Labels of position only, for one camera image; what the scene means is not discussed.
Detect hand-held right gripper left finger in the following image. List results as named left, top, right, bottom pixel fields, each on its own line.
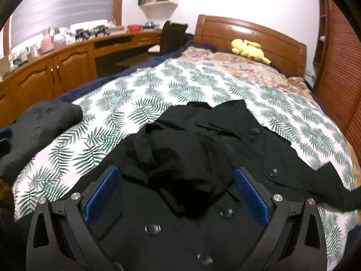
left=25, top=165, right=125, bottom=271

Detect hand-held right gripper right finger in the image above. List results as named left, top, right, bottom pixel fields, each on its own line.
left=234, top=167, right=328, bottom=271

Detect black coat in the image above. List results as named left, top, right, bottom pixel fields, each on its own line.
left=97, top=99, right=361, bottom=271

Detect dark grey folded cloth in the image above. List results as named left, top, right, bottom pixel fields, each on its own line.
left=0, top=100, right=83, bottom=187

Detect leaf print bedspread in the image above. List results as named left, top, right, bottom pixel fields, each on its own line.
left=13, top=59, right=357, bottom=260

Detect navy blue bed sheet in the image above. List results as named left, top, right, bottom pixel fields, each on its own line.
left=49, top=41, right=313, bottom=105

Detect wooden desk cabinet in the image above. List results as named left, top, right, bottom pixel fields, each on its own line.
left=0, top=30, right=162, bottom=130

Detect floral quilt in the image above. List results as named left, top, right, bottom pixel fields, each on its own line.
left=176, top=47, right=313, bottom=96

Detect yellow plush toy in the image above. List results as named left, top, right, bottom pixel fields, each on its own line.
left=231, top=39, right=272, bottom=64

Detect dark desk clutter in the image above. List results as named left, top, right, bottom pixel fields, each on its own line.
left=75, top=25, right=109, bottom=40

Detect pink figurine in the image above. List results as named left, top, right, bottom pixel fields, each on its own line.
left=41, top=28, right=55, bottom=52

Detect wooden louvred wardrobe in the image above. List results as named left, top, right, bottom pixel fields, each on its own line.
left=313, top=0, right=361, bottom=164

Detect dark brown chair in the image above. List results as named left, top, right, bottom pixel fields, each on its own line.
left=159, top=21, right=189, bottom=55

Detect wooden bed headboard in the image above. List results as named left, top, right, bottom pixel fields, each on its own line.
left=194, top=14, right=308, bottom=78

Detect window blind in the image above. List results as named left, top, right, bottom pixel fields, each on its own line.
left=10, top=0, right=116, bottom=51

